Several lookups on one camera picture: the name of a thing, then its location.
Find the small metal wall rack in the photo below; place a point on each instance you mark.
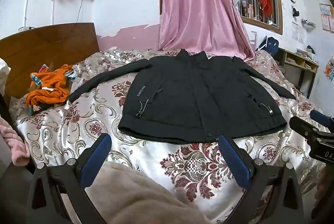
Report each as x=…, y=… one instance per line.
x=308, y=23

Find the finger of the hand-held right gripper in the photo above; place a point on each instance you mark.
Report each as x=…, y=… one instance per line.
x=305, y=128
x=321, y=118

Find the wooden desk with cubbies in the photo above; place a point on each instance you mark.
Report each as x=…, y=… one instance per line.
x=297, y=56

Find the beige fluffy blanket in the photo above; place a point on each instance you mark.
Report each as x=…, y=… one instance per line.
x=146, y=195

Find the black jacket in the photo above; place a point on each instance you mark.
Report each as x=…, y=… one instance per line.
x=182, y=98

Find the orange clothes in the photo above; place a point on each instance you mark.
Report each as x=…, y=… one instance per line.
x=49, y=88

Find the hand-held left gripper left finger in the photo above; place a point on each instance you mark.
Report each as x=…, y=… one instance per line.
x=95, y=158

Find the pink fluffy cloth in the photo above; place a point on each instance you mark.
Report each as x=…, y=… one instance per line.
x=13, y=140

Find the blue backpack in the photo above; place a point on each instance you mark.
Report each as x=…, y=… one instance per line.
x=270, y=45

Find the colourful wall sticker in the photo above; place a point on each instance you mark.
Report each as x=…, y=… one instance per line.
x=329, y=67

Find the paper sheet on wall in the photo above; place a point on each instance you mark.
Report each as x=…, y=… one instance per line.
x=294, y=30

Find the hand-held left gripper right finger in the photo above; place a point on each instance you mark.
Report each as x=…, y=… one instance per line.
x=234, y=164

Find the floral satin bedspread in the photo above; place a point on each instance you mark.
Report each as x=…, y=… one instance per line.
x=146, y=158

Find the white frame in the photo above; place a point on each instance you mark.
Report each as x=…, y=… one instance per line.
x=253, y=36

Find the wall calendar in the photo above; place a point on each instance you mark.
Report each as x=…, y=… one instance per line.
x=324, y=3

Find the wooden headboard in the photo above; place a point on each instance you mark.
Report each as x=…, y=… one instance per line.
x=47, y=46

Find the pink curtain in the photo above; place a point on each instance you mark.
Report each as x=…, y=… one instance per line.
x=193, y=4

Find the white power strip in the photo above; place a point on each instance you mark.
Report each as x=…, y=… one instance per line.
x=24, y=28

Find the black wall-mounted device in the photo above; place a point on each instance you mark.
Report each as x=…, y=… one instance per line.
x=295, y=13

